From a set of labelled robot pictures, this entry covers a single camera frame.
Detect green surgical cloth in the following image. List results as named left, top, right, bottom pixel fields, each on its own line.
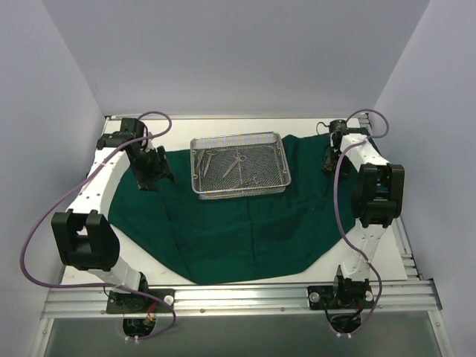
left=108, top=135, right=357, bottom=285

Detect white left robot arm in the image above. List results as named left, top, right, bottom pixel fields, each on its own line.
left=51, top=120, right=173, bottom=312

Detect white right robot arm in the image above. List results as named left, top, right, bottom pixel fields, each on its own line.
left=324, top=127, right=405, bottom=282

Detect silver forceps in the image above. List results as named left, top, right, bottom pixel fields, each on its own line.
left=196, top=149, right=218, bottom=177

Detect silver haemostat clamp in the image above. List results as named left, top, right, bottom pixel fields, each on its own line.
left=237, top=176, right=259, bottom=188

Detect metal mesh instrument tray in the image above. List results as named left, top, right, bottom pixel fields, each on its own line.
left=190, top=132, right=292, bottom=200

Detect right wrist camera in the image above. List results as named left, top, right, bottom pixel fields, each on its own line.
left=329, top=119, right=348, bottom=135

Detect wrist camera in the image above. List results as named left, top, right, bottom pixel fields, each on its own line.
left=120, top=118, right=147, bottom=138
left=329, top=119, right=348, bottom=135

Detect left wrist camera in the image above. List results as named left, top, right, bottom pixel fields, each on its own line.
left=120, top=118, right=147, bottom=138

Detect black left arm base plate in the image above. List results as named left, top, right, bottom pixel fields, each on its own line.
left=106, top=289, right=176, bottom=315

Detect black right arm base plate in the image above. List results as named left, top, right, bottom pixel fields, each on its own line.
left=306, top=282, right=374, bottom=310

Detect aluminium frame rail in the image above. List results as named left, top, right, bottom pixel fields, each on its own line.
left=42, top=280, right=442, bottom=318

